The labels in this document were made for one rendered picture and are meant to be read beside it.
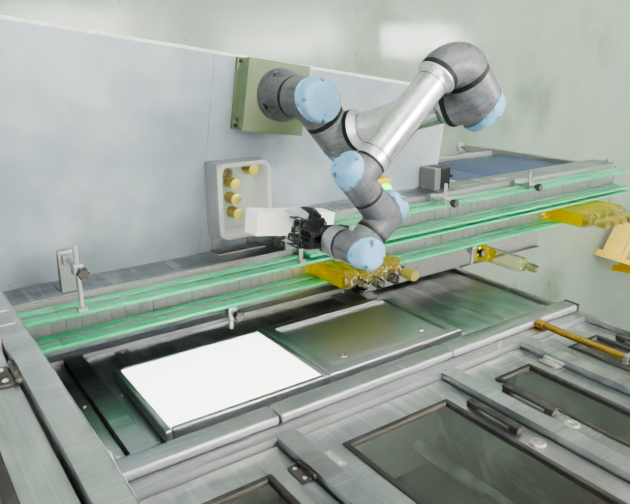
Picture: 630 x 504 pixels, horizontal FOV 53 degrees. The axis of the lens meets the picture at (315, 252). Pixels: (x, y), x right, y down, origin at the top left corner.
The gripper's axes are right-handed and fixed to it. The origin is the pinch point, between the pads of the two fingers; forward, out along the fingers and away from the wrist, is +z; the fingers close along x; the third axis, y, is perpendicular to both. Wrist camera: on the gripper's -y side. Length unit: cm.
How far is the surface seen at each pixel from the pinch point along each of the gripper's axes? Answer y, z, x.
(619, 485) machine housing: -26, -84, 35
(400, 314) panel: -40.9, -3.9, 28.4
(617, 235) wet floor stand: -355, 99, 35
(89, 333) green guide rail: 47, 17, 32
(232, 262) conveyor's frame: 4.7, 21.6, 16.6
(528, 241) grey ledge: -135, 21, 14
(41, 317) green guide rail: 58, 15, 26
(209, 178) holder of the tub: 9.3, 31.3, -6.3
